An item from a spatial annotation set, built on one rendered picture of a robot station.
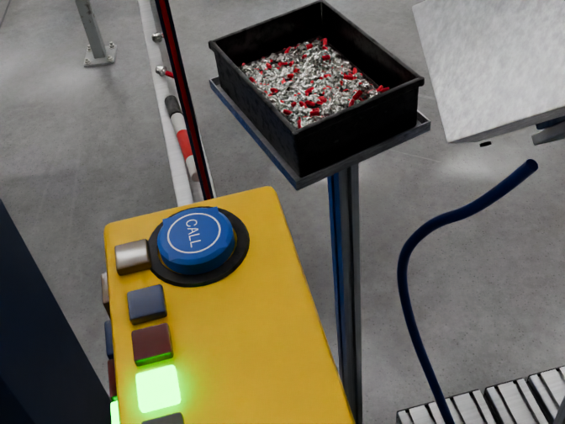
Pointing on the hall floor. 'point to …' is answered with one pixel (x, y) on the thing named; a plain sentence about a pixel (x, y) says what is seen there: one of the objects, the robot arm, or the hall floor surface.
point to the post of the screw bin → (347, 281)
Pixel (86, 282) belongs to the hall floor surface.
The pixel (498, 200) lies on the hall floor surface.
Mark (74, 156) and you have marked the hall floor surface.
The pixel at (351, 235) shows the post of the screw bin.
